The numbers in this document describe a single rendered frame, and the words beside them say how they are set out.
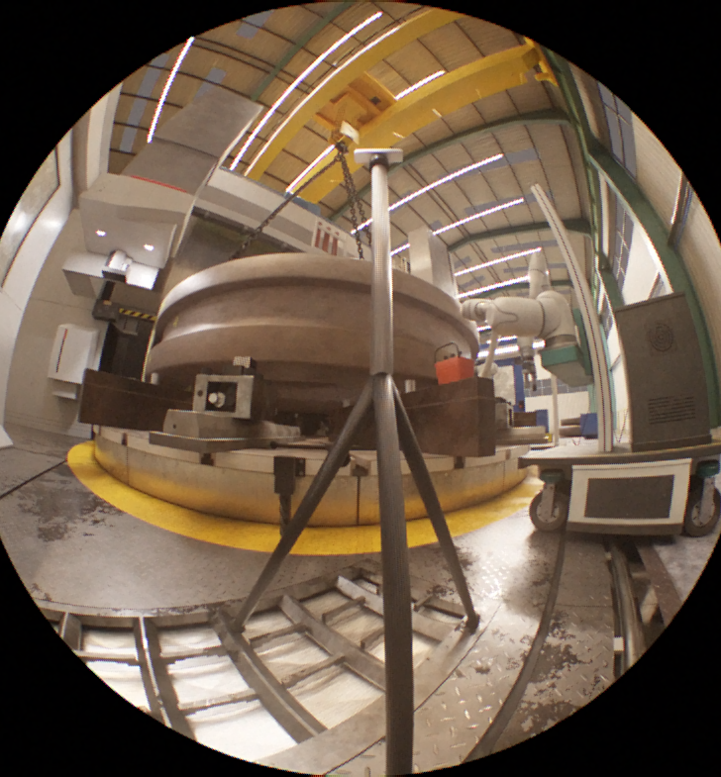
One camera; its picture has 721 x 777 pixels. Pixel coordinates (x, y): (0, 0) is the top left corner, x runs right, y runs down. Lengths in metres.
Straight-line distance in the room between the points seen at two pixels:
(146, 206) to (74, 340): 2.01
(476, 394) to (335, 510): 0.81
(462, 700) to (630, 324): 1.13
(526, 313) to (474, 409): 0.49
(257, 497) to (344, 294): 1.54
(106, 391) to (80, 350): 1.94
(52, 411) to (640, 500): 5.20
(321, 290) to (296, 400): 4.40
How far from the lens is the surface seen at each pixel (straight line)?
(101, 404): 2.14
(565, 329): 1.13
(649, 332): 1.12
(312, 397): 6.22
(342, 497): 1.15
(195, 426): 1.06
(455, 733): 0.47
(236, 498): 1.21
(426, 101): 11.69
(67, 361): 4.06
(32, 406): 4.68
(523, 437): 2.40
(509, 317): 1.04
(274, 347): 1.73
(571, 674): 0.58
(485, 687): 0.53
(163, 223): 3.08
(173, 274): 4.67
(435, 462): 1.28
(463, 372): 1.36
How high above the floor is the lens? 0.42
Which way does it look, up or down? 10 degrees up
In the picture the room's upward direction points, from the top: 2 degrees clockwise
